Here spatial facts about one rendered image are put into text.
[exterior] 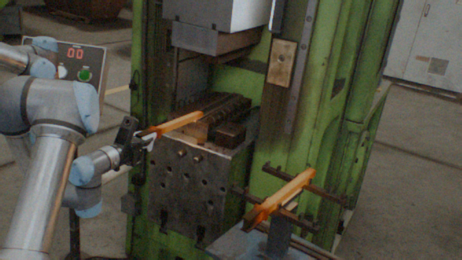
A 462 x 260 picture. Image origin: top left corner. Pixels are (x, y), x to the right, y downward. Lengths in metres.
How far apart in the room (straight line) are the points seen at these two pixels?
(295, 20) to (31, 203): 1.09
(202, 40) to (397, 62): 5.42
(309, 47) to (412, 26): 5.19
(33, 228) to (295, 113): 1.08
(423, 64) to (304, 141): 5.17
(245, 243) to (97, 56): 0.97
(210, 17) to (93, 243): 1.56
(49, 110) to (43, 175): 0.14
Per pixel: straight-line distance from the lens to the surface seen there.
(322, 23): 1.62
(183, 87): 2.01
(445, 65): 6.77
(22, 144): 1.19
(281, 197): 1.36
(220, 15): 1.61
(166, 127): 1.58
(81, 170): 1.28
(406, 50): 6.84
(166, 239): 2.04
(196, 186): 1.80
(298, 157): 1.78
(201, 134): 1.76
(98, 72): 1.90
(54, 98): 1.03
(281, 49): 1.65
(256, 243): 1.60
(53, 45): 1.61
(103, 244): 2.67
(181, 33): 1.70
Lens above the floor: 1.67
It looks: 24 degrees down
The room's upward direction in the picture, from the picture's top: 7 degrees clockwise
